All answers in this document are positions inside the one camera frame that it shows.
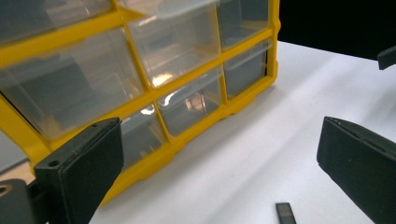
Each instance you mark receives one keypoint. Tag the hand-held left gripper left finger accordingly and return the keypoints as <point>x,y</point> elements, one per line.
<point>84,168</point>

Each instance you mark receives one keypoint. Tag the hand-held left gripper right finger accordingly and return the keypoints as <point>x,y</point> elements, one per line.
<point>361,161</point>

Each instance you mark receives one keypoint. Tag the small black rectangular stick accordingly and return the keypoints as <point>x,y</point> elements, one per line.
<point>285,214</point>

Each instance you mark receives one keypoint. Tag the yellow black organizer cabinet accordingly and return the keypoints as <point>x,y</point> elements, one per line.
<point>273,46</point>

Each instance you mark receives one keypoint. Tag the clear plastic organizer drawer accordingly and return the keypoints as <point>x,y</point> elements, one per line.
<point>174,46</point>

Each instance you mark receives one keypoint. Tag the set of clear drawers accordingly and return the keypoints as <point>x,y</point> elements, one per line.
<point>62,93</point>

